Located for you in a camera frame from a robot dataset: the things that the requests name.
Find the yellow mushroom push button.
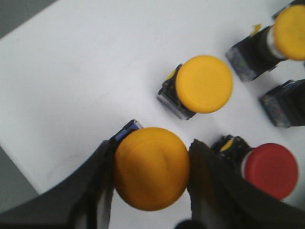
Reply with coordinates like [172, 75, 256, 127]
[225, 0, 305, 82]
[112, 119, 190, 211]
[157, 55, 234, 120]

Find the red mushroom push button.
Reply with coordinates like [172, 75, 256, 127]
[211, 135, 299, 200]

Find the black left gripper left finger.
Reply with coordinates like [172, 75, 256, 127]
[0, 140, 116, 229]

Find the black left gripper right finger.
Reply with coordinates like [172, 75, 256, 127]
[188, 139, 305, 229]

